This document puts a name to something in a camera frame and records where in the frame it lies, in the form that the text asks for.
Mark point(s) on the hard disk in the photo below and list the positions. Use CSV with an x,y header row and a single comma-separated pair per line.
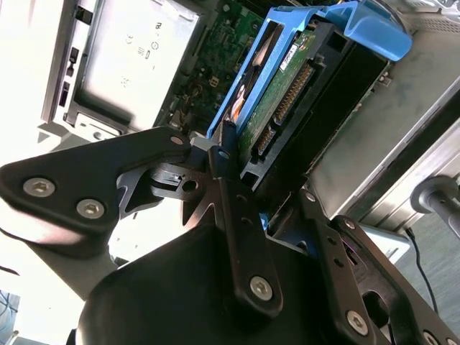
x,y
298,82

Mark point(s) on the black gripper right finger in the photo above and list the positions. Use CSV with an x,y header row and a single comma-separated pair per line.
x,y
377,280

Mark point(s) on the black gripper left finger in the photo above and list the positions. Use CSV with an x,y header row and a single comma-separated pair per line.
x,y
82,169

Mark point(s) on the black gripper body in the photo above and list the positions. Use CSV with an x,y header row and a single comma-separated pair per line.
x,y
172,287

